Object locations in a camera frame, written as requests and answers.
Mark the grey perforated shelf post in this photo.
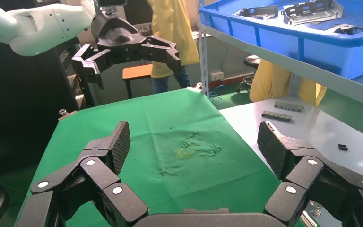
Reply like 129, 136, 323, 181
198, 0, 210, 96

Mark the blue cable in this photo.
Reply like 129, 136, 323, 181
208, 84, 225, 106

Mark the yellow antistatic garment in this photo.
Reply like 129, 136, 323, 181
249, 59, 328, 107

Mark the grey metal connector strip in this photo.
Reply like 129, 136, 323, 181
261, 110, 293, 123
274, 100, 306, 113

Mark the black round stool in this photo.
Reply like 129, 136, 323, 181
236, 54, 262, 94

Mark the white wall socket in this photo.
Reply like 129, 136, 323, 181
210, 71, 225, 82

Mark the wooden stool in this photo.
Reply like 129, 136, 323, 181
122, 64, 154, 100

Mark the white metal shelf board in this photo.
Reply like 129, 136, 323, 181
203, 25, 363, 109

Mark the person in yellow coat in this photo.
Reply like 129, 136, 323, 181
146, 0, 201, 95

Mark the blue plastic bin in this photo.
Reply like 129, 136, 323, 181
199, 0, 363, 79

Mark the galvanised sheet metal plate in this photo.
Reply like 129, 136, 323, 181
282, 0, 344, 26
234, 4, 279, 20
328, 23, 363, 35

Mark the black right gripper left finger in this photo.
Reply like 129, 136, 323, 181
15, 120, 149, 227

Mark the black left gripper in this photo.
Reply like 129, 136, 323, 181
71, 12, 182, 91

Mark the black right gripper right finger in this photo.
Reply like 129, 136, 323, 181
256, 120, 363, 227

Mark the black cabinet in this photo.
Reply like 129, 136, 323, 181
0, 37, 90, 175

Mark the green cloth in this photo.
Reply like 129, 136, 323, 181
14, 87, 298, 227

